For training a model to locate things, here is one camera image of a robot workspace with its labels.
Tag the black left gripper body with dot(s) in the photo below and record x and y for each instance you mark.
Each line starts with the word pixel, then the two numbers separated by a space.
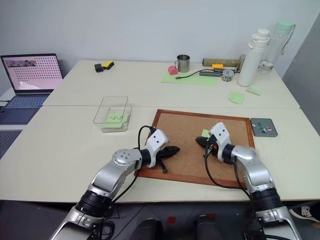
pixel 162 154

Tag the yellow and black eraser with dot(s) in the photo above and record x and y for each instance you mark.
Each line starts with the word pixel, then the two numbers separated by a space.
pixel 108 65

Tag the white water bottle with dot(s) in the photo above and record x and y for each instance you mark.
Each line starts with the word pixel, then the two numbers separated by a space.
pixel 251 62

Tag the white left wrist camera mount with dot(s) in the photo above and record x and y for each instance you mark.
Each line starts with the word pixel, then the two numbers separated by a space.
pixel 156 141

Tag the perforated grey metal panel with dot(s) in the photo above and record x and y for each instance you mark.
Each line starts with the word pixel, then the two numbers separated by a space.
pixel 10 142

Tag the black power adapter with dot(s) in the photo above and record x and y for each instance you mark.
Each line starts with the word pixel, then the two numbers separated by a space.
pixel 99 68

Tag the yellow toy brick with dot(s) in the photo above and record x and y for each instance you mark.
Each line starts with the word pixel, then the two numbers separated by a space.
pixel 218 66

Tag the small green sticky note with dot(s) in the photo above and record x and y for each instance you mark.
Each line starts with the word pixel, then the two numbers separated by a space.
pixel 205 133

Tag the clear bottle with green lid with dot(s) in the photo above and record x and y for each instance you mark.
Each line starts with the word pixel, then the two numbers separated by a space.
pixel 275 50

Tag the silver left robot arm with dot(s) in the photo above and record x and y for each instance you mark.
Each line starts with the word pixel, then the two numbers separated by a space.
pixel 107 175

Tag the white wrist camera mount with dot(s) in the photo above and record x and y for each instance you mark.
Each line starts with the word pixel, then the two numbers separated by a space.
pixel 220 133
pixel 156 141

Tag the green note with scribble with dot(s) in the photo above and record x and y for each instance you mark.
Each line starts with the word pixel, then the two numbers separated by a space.
pixel 115 118

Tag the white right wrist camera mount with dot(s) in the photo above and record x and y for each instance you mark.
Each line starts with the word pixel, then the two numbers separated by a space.
pixel 220 133

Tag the loose green note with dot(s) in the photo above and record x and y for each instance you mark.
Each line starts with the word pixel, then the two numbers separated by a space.
pixel 253 91

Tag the dark rounded shape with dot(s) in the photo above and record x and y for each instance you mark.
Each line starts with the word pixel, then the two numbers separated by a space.
pixel 148 230
pixel 211 228

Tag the metal mug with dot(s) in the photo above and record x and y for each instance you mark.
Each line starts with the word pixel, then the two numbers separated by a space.
pixel 183 63

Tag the clear plastic box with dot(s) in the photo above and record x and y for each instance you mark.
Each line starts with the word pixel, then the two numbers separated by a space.
pixel 112 110

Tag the grey partition panel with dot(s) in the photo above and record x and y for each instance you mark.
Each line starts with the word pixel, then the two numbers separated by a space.
pixel 305 75

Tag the large green paper sheet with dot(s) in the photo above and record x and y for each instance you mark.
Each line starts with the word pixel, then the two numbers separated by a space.
pixel 192 80

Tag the red and white pushpin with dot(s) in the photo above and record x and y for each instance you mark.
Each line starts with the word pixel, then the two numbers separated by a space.
pixel 268 129

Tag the black and white shoe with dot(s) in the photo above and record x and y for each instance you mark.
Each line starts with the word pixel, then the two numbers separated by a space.
pixel 303 211

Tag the grey square tray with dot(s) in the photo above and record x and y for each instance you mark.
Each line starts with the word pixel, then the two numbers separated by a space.
pixel 265 133

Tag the green sticky note pad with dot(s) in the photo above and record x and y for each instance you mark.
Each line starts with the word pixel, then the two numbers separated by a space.
pixel 236 97

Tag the pink rounded object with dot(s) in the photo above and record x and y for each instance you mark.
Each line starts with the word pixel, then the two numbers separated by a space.
pixel 172 70

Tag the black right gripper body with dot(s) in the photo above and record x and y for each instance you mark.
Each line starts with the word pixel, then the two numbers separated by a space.
pixel 210 144

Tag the clear pushpin jar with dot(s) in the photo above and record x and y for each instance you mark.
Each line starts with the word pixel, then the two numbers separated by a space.
pixel 227 75

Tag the wood-framed cork board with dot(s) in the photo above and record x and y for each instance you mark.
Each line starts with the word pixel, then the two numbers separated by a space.
pixel 185 130

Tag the open laptop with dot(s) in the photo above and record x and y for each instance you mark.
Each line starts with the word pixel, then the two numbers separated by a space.
pixel 32 72

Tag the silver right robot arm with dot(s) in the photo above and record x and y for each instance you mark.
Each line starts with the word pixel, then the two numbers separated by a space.
pixel 255 172

